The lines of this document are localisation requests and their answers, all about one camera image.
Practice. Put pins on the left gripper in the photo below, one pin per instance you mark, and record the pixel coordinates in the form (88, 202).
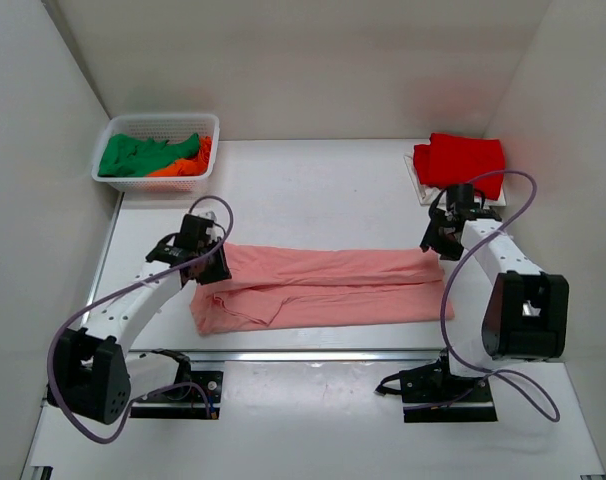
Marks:
(222, 270)

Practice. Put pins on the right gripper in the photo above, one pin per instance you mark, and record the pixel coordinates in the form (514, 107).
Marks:
(431, 242)

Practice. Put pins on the pink t-shirt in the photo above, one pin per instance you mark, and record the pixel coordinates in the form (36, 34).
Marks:
(274, 288)

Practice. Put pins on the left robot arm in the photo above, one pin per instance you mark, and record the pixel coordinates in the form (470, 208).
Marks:
(95, 375)

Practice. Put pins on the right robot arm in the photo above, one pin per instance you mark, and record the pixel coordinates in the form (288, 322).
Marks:
(526, 315)

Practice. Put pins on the folded white t-shirt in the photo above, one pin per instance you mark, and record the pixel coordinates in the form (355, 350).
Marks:
(426, 195)

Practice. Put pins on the orange t-shirt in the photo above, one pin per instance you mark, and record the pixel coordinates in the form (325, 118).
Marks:
(185, 167)

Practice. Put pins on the folded red t-shirt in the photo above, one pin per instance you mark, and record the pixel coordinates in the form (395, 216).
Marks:
(449, 159)

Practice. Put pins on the white plastic basket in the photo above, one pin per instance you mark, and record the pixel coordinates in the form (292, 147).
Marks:
(174, 127)

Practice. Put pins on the green t-shirt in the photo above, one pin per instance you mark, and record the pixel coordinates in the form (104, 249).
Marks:
(127, 157)

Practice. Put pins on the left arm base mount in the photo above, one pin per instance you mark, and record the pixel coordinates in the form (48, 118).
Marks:
(199, 401)

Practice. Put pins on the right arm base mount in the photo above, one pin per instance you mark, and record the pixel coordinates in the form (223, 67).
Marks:
(432, 394)

